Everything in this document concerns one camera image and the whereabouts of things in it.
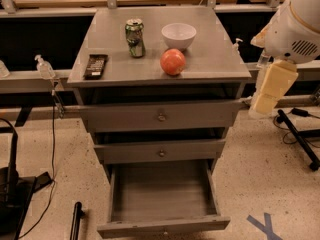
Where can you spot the grey top drawer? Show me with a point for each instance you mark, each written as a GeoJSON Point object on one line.
{"type": "Point", "coordinates": [159, 116]}

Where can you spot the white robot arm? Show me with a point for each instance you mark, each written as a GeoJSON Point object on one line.
{"type": "Point", "coordinates": [291, 37]}

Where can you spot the clear water bottle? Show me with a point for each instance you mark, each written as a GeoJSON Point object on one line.
{"type": "Point", "coordinates": [262, 65]}

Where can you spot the black remote control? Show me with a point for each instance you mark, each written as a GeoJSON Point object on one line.
{"type": "Point", "coordinates": [95, 66]}

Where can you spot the white bowl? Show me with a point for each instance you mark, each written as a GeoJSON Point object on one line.
{"type": "Point", "coordinates": [178, 35]}

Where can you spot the green soda can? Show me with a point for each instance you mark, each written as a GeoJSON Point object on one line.
{"type": "Point", "coordinates": [134, 37]}

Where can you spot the clear pump bottle left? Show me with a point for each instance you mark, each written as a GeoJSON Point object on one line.
{"type": "Point", "coordinates": [44, 68]}

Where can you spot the black power adapter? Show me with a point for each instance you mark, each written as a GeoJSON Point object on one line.
{"type": "Point", "coordinates": [300, 112]}

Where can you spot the grey open bottom drawer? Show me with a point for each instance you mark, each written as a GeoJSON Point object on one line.
{"type": "Point", "coordinates": [161, 198]}

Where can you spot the red apple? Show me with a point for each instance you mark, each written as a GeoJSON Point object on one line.
{"type": "Point", "coordinates": [172, 62]}

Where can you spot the grey middle drawer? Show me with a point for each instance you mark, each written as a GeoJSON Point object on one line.
{"type": "Point", "coordinates": [159, 151]}

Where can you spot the black stand leg right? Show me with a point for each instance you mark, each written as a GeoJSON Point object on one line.
{"type": "Point", "coordinates": [302, 137]}

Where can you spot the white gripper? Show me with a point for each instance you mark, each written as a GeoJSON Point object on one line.
{"type": "Point", "coordinates": [289, 39]}

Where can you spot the grey drawer cabinet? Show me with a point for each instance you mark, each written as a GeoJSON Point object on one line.
{"type": "Point", "coordinates": [214, 70]}

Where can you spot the black monitor stand left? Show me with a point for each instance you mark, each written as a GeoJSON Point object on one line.
{"type": "Point", "coordinates": [15, 192]}

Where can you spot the black bar bottom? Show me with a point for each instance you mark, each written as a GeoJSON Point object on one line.
{"type": "Point", "coordinates": [78, 214]}

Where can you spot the small white pump bottle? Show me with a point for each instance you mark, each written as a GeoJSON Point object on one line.
{"type": "Point", "coordinates": [236, 45]}

